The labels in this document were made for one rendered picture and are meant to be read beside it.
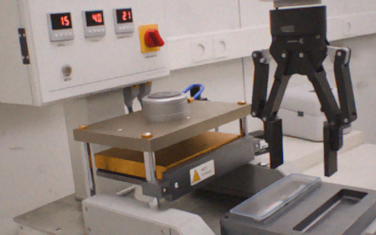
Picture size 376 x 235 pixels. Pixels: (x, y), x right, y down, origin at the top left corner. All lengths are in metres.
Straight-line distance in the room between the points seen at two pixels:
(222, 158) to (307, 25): 0.28
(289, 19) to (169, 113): 0.28
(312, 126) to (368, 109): 0.89
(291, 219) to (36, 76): 0.46
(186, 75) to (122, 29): 0.72
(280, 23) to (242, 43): 1.11
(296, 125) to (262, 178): 0.94
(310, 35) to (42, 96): 0.44
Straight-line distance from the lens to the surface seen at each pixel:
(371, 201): 0.76
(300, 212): 0.72
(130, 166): 0.80
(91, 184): 0.85
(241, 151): 0.87
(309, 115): 1.79
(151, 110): 0.83
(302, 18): 0.65
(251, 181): 0.93
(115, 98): 0.98
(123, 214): 0.75
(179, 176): 0.74
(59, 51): 0.86
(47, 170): 1.40
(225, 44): 1.70
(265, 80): 0.72
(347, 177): 1.59
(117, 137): 0.75
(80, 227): 0.91
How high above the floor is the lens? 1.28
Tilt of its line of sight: 12 degrees down
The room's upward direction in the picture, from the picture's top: 5 degrees counter-clockwise
